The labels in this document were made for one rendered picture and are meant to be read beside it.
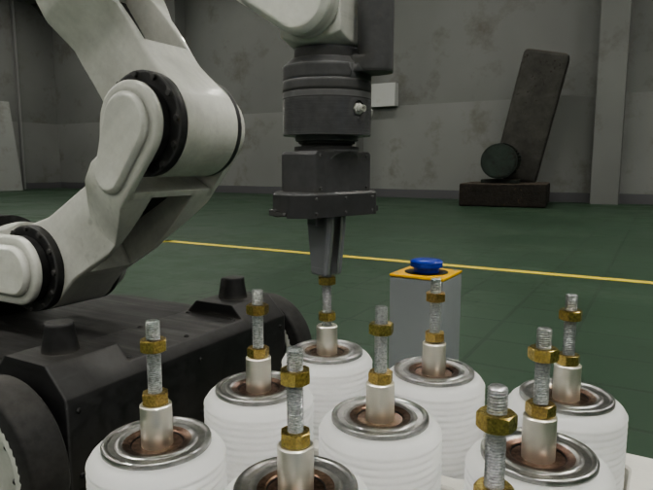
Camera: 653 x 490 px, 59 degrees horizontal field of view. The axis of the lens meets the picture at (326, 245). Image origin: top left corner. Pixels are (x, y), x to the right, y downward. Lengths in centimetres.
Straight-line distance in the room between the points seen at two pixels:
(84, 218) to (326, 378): 52
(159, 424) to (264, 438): 10
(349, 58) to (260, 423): 33
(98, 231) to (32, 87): 1229
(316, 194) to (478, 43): 779
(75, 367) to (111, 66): 41
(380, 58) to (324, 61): 5
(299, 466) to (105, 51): 69
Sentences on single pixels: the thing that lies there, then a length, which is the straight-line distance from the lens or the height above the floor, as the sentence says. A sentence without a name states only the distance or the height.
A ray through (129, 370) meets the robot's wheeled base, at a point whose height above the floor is 18.
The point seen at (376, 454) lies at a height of 24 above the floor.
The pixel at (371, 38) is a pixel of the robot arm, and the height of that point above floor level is 56.
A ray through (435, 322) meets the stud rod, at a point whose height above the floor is 30.
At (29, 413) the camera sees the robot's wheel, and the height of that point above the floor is 17.
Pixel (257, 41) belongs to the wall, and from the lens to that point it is 994.
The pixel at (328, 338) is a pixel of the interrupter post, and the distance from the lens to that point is 61.
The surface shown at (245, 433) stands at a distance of 50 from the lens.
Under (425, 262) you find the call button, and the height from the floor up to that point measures 33.
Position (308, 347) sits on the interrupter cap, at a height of 25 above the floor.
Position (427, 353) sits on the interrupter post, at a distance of 56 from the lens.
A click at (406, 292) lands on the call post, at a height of 29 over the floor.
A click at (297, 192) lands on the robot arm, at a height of 42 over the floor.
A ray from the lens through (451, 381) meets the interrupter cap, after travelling 54.
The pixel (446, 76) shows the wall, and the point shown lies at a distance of 836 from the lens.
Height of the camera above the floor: 45
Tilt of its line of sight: 8 degrees down
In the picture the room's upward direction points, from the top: straight up
